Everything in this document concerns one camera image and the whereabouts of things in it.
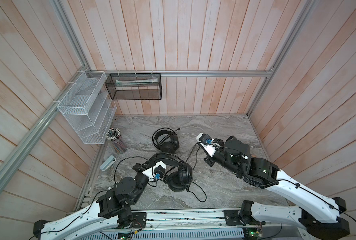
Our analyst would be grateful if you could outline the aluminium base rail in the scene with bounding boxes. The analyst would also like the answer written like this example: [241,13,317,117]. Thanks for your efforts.
[86,208,313,240]

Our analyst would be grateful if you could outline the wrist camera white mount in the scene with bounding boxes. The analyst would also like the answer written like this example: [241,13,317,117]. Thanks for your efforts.
[142,161,166,182]
[196,133,220,157]

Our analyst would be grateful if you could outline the papers in black basket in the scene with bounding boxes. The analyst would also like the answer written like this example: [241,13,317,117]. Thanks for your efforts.
[114,78,159,87]

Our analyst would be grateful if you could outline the large black gaming headset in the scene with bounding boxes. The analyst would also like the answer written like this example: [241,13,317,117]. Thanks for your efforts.
[151,128,180,154]

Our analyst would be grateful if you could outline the clear cup of pencils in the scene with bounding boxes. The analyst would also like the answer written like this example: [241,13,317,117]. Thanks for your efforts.
[105,128,127,154]

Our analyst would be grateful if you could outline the white wire mesh wall shelf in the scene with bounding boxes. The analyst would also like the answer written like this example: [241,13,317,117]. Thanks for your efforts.
[58,71,117,145]

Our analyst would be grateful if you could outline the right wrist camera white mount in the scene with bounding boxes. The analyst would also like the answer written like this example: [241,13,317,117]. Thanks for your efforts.
[196,133,220,157]

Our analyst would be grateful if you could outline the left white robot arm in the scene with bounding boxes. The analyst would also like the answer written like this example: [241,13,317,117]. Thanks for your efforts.
[33,163,165,240]

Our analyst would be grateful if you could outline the small black wired headphones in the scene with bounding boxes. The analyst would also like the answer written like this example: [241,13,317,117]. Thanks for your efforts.
[146,152,195,195]

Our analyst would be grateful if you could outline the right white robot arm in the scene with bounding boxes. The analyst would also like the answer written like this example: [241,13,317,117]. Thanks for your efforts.
[197,133,350,240]

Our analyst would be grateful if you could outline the black wire mesh wall basket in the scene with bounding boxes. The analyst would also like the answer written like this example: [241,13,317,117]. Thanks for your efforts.
[105,73,162,101]

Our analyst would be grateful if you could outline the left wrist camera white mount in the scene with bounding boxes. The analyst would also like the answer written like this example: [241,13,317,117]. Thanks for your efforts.
[142,161,166,182]

